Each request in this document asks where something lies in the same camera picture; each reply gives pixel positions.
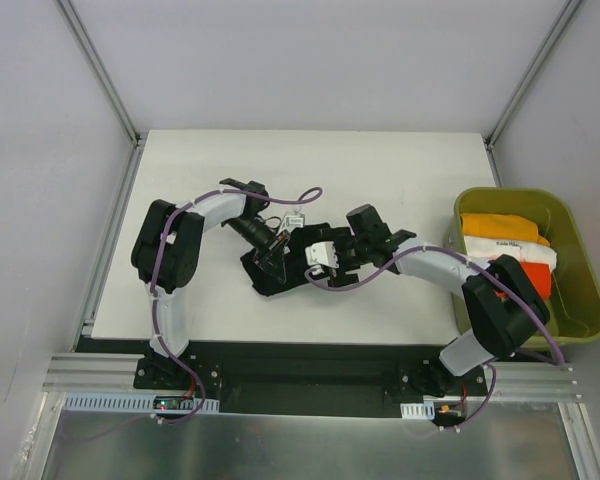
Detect black t shirt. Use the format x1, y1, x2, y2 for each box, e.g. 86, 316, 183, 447
240, 222, 354, 297

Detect olive green plastic bin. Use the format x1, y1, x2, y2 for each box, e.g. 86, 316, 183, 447
444, 187, 600, 346

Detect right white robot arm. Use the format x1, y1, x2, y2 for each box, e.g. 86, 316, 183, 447
334, 204, 550, 397

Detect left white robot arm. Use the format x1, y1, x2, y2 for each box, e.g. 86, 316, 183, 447
131, 178, 291, 389

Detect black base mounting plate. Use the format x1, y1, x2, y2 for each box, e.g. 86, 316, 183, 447
133, 341, 487, 418

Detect white rolled t shirt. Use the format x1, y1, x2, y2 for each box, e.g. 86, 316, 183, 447
464, 236, 558, 272

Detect yellow rolled t shirt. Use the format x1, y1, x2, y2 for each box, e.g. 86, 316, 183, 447
460, 213, 550, 246

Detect orange rolled t shirt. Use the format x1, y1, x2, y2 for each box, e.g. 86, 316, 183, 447
519, 262, 552, 300

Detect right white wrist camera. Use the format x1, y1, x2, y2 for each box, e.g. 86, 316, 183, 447
305, 241, 339, 274

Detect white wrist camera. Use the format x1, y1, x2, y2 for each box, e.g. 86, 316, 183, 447
305, 241, 339, 274
279, 212, 305, 232

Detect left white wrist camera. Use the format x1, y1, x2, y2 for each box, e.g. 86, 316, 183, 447
279, 212, 305, 232

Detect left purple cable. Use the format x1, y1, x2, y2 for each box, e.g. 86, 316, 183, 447
149, 187, 324, 426

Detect purple cable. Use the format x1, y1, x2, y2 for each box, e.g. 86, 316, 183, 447
304, 244, 567, 435
149, 187, 324, 426

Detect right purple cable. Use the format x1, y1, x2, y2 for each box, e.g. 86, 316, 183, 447
304, 244, 567, 435

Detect right white cable duct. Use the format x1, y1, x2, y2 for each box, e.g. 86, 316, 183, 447
400, 400, 435, 421

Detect white cable duct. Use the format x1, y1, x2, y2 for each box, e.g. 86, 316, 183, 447
64, 393, 220, 415
400, 400, 435, 421

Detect left aluminium corner post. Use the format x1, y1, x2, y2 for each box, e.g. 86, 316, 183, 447
54, 0, 141, 145

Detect aluminium corner post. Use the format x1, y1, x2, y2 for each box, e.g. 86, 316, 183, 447
54, 0, 141, 145
485, 0, 586, 151

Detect aluminium frame rail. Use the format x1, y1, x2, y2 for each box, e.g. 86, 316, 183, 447
42, 352, 584, 403

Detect left white cable duct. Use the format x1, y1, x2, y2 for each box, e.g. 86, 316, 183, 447
64, 393, 220, 415

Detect right aluminium corner post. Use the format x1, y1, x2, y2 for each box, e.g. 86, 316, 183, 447
485, 0, 586, 151

